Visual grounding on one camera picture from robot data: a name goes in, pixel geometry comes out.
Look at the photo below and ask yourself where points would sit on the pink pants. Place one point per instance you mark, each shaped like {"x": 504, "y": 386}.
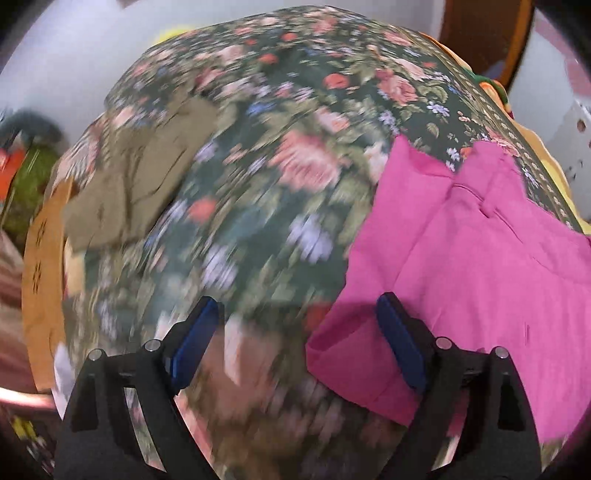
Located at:
{"x": 461, "y": 277}

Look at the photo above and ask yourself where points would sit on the striped sheet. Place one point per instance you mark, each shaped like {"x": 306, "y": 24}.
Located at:
{"x": 9, "y": 300}

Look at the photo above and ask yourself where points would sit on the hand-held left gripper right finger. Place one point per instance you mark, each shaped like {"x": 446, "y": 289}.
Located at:
{"x": 401, "y": 346}

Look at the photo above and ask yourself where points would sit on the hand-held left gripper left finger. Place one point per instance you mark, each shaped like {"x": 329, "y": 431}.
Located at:
{"x": 194, "y": 344}

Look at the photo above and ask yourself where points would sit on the orange box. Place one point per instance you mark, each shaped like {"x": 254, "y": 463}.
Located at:
{"x": 7, "y": 170}

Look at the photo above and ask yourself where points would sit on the green storage bag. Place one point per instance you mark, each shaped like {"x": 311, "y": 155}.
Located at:
{"x": 32, "y": 180}

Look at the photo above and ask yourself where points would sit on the floral bedspread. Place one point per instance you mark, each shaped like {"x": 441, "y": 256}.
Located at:
{"x": 286, "y": 138}

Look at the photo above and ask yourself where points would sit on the colourful yellow blanket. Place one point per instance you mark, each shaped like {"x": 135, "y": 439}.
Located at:
{"x": 550, "y": 167}

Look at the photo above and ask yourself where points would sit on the olive green pants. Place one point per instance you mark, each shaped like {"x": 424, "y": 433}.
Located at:
{"x": 138, "y": 175}

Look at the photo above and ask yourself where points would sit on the orange-brown perforated mat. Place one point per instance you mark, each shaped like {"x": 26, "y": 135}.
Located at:
{"x": 41, "y": 277}

